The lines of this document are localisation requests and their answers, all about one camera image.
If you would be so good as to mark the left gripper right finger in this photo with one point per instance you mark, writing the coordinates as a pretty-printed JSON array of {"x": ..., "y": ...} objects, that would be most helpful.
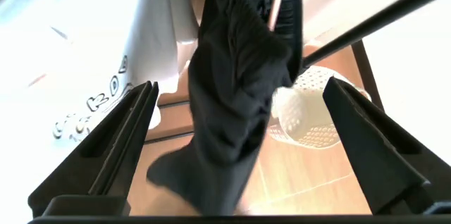
[{"x": 394, "y": 167}]

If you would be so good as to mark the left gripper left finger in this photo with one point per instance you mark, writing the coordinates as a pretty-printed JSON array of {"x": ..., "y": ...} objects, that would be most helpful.
[{"x": 105, "y": 160}]

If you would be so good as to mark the white garment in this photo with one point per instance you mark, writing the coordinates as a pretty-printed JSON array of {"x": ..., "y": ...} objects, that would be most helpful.
[{"x": 70, "y": 41}]

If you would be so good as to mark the black garment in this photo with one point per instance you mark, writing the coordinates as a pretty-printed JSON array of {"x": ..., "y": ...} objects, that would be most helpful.
[{"x": 225, "y": 93}]

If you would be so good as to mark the white laundry basket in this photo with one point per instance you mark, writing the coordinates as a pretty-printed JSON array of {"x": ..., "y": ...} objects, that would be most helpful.
[{"x": 306, "y": 111}]

